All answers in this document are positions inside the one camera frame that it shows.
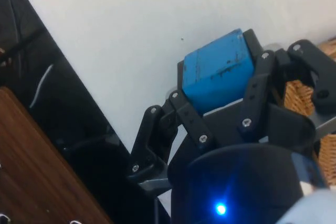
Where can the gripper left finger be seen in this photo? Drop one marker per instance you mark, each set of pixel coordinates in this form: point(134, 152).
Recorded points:
point(193, 121)

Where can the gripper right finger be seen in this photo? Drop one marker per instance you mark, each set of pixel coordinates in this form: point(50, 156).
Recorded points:
point(258, 82)

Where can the blue cube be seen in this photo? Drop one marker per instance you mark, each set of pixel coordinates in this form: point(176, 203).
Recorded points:
point(218, 77)

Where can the wicker basket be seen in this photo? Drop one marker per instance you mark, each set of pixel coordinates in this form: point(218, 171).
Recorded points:
point(299, 98)

